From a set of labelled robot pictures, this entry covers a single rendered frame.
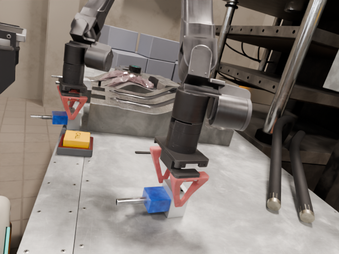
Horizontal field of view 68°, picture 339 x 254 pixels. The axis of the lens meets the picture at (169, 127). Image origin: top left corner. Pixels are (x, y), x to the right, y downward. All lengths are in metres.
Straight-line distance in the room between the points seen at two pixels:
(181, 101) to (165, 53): 2.63
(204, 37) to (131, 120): 0.43
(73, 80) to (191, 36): 0.41
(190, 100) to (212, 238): 0.25
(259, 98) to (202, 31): 1.19
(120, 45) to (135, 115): 2.45
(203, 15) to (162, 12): 3.53
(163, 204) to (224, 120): 0.19
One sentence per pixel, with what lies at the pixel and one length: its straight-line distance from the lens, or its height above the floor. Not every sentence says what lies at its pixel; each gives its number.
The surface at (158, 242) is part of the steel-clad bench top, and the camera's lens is 0.45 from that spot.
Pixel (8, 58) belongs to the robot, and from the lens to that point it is 0.76.
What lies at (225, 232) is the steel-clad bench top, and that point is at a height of 0.80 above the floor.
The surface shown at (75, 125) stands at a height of 0.81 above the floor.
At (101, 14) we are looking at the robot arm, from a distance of 0.82.
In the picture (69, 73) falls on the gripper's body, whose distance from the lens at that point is 0.75.
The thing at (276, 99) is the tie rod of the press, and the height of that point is 0.98.
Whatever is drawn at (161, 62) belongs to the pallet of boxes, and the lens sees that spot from 3.02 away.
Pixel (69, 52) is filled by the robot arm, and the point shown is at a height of 1.02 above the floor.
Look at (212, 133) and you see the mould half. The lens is 0.89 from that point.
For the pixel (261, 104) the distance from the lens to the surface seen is 1.64.
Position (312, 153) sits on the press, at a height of 0.77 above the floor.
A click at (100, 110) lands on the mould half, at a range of 0.78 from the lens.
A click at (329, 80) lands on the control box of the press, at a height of 1.10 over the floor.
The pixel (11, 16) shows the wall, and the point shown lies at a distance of 3.62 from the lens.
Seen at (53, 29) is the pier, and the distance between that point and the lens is 3.33.
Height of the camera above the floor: 1.11
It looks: 19 degrees down
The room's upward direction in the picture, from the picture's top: 13 degrees clockwise
